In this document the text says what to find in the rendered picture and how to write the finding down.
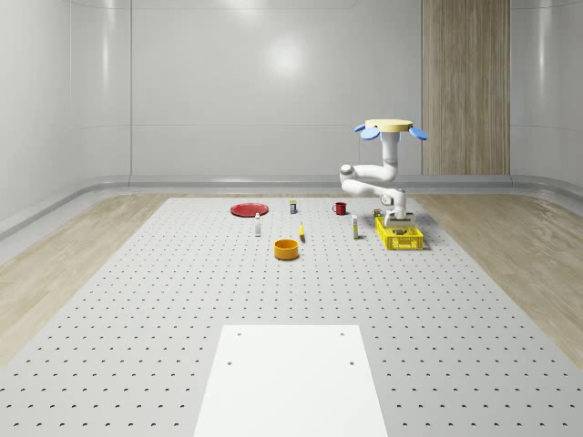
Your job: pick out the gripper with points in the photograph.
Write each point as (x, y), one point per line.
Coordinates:
(401, 220)

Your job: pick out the red mug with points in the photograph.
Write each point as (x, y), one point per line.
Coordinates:
(340, 209)

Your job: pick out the tall white yellow carton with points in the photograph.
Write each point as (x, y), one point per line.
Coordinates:
(354, 227)

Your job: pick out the yellow bowl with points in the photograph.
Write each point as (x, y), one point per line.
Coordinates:
(286, 252)

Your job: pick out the flat-sided can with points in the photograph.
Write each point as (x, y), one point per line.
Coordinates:
(293, 207)

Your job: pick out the small white bottle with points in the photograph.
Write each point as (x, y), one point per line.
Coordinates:
(258, 227)

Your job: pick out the banana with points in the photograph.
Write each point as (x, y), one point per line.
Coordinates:
(302, 232)

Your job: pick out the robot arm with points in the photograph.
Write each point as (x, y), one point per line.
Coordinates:
(369, 173)

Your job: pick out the red plate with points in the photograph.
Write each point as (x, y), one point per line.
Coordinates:
(249, 210)

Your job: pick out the yellow basket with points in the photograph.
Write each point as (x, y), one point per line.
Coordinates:
(403, 243)

